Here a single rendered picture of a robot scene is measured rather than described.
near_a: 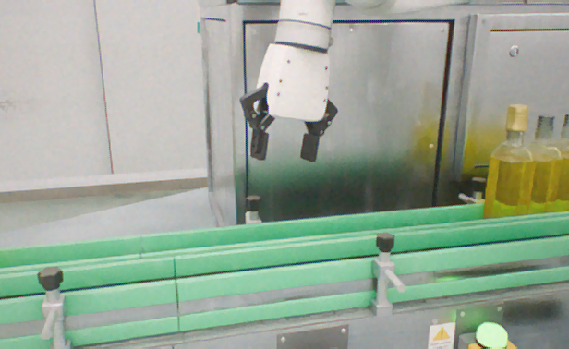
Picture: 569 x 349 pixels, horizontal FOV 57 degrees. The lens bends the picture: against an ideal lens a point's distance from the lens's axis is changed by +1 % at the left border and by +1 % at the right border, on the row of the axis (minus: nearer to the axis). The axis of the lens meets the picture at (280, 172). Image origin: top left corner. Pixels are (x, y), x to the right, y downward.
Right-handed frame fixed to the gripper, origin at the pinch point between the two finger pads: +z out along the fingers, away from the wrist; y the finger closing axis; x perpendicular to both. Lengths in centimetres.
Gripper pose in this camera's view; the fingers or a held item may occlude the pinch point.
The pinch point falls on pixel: (284, 152)
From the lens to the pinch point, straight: 75.6
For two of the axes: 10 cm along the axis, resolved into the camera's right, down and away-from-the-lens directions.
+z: -1.5, 9.7, 1.9
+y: -8.0, -0.1, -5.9
